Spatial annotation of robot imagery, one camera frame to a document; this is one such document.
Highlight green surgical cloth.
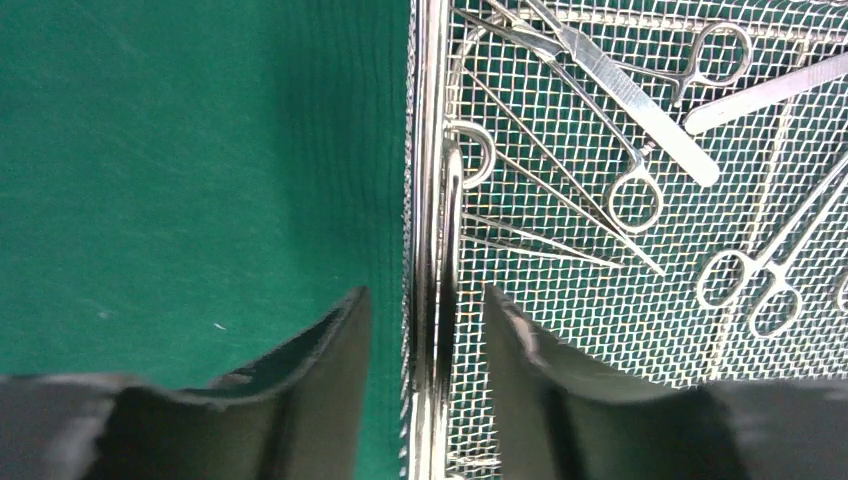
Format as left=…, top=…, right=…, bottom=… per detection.
left=1, top=1, right=410, bottom=479

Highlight steel tweezers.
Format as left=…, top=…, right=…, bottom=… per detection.
left=528, top=0, right=721, bottom=187

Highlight steel forceps near tray edge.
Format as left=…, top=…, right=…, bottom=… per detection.
left=457, top=0, right=755, bottom=236

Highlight flat steel scalpel handle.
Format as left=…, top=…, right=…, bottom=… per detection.
left=683, top=53, right=847, bottom=135

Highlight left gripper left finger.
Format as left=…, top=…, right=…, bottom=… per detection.
left=1, top=287, right=372, bottom=479

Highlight steel forceps with ring handles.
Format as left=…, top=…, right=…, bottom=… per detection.
left=695, top=152, right=848, bottom=340

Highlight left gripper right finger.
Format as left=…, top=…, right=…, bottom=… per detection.
left=483, top=285, right=847, bottom=479

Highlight metal mesh instrument tray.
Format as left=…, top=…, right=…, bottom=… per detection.
left=400, top=1, right=847, bottom=479

